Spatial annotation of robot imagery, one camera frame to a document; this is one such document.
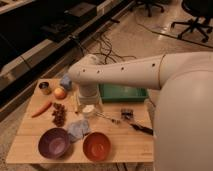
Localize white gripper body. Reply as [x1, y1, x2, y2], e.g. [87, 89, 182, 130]
[76, 84, 102, 111]

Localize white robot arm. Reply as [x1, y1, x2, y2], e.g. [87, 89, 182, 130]
[68, 51, 213, 171]

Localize red bowl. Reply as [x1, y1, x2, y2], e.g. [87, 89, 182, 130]
[83, 132, 111, 162]

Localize purple bowl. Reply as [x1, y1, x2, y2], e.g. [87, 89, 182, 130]
[38, 128, 70, 159]

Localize white cup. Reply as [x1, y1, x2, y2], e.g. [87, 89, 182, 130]
[82, 105, 95, 118]

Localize green plastic tray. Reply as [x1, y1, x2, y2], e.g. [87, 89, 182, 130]
[99, 84, 148, 103]

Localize metal fork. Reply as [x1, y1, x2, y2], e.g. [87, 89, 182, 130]
[95, 112, 120, 124]

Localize blue sponge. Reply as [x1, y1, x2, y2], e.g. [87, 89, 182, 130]
[60, 75, 72, 90]

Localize brown grape bunch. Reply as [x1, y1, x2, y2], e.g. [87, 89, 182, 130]
[52, 103, 66, 127]

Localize crumpled blue cloth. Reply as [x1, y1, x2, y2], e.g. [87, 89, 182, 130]
[67, 119, 91, 142]

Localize orange carrot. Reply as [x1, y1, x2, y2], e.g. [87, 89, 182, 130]
[31, 101, 52, 118]

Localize small metal can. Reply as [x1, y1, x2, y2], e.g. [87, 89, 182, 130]
[39, 82, 51, 95]

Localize black office chair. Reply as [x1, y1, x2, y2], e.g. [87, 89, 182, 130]
[171, 0, 213, 43]

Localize black floor cables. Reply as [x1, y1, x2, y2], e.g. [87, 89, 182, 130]
[69, 31, 138, 65]

